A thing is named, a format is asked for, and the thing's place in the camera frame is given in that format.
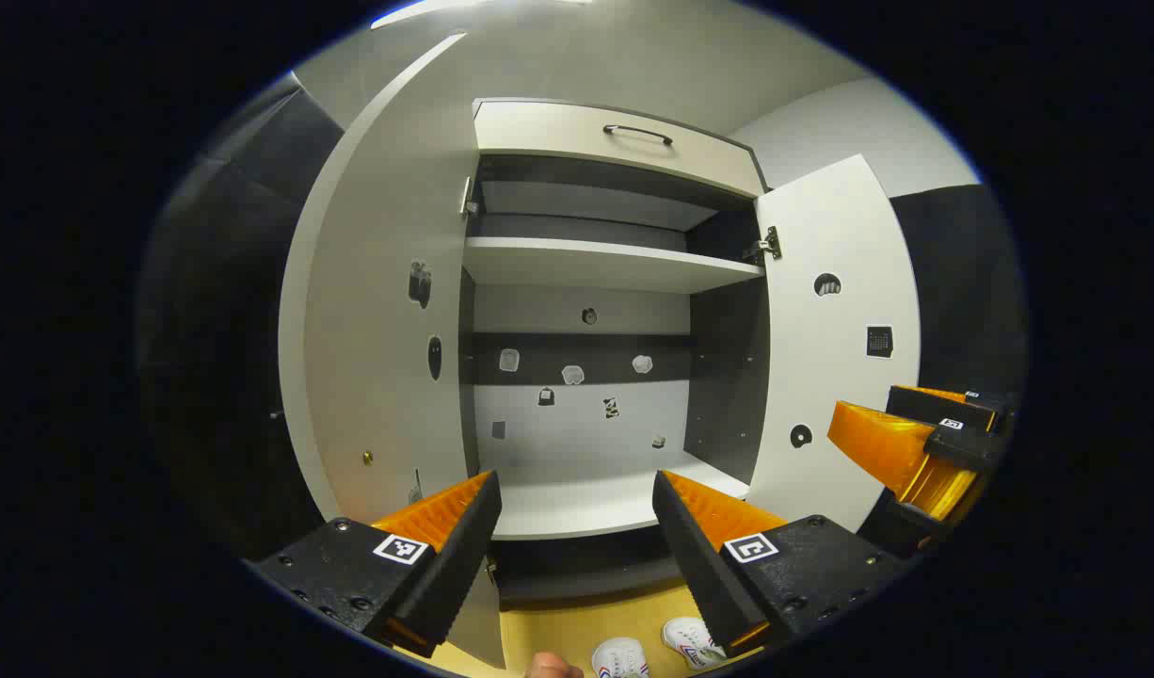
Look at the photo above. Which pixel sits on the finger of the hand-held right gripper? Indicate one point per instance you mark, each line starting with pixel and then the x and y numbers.
pixel 963 444
pixel 925 405

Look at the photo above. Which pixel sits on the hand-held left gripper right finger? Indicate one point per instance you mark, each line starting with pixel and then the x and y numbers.
pixel 695 565

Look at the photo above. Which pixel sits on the white shoe cabinet door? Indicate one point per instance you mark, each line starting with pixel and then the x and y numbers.
pixel 379 330
pixel 841 395

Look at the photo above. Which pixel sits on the black backdrop cloth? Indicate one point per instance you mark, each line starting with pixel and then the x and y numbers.
pixel 229 330

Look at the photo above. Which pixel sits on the white cabinet shelf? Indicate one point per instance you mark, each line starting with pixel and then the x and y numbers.
pixel 596 264

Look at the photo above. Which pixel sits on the white canvas shoe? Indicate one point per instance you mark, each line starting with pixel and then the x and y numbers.
pixel 690 640
pixel 619 659

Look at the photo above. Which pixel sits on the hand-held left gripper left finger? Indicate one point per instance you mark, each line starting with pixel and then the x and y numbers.
pixel 464 556

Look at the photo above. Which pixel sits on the metal door hinge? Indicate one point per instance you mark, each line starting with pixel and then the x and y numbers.
pixel 468 198
pixel 768 247

